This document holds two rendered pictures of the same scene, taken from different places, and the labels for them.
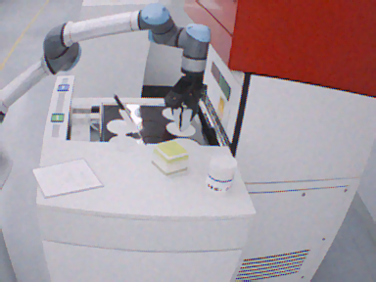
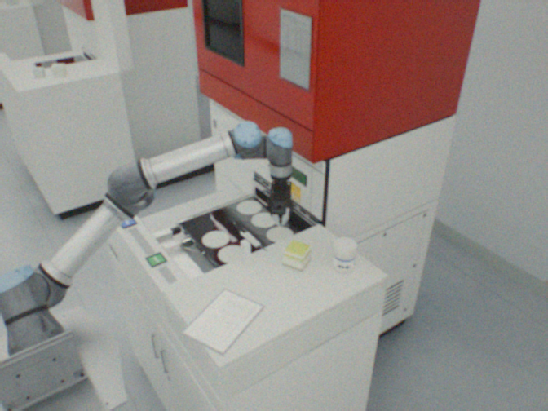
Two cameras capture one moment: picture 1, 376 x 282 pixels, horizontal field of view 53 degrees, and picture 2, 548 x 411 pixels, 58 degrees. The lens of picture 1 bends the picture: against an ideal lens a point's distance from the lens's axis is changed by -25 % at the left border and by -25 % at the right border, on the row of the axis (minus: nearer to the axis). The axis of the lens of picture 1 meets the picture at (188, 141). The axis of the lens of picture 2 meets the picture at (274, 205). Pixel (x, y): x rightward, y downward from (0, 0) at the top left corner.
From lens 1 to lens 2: 61 cm
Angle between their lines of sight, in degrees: 17
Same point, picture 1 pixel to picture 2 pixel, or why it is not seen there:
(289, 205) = (374, 248)
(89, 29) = (179, 166)
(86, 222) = (269, 351)
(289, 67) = (360, 136)
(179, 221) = (338, 307)
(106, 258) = (284, 376)
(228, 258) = (373, 321)
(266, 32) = (340, 113)
